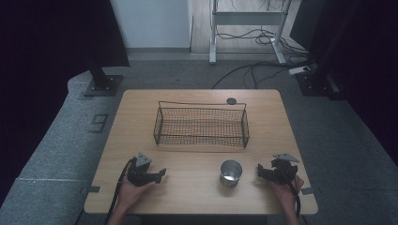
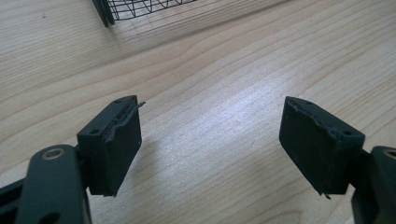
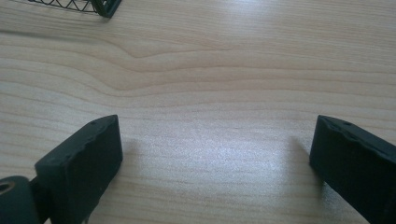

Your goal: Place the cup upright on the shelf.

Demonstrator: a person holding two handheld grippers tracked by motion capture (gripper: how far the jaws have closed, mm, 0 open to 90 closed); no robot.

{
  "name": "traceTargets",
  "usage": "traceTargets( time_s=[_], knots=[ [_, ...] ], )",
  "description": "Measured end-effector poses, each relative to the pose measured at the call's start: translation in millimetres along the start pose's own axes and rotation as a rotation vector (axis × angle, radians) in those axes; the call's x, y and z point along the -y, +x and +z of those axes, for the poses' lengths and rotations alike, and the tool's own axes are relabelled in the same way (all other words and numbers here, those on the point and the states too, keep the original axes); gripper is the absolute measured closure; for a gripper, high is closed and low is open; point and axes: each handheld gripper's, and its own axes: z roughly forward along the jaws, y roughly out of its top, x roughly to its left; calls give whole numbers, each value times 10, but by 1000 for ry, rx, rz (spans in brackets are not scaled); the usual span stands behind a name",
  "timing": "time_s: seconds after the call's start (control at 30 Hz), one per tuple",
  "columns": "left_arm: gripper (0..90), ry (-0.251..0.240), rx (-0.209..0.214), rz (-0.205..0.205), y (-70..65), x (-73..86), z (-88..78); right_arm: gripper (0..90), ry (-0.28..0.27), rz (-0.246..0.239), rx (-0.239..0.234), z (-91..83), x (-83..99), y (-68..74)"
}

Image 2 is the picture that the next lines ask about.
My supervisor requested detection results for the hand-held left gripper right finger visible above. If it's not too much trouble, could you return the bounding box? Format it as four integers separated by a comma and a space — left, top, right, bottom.
278, 95, 366, 200

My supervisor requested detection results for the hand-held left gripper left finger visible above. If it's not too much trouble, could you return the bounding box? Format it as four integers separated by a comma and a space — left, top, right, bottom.
76, 94, 147, 198

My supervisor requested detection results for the black wire mesh basket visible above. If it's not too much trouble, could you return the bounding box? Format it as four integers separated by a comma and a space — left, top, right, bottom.
92, 0, 198, 29

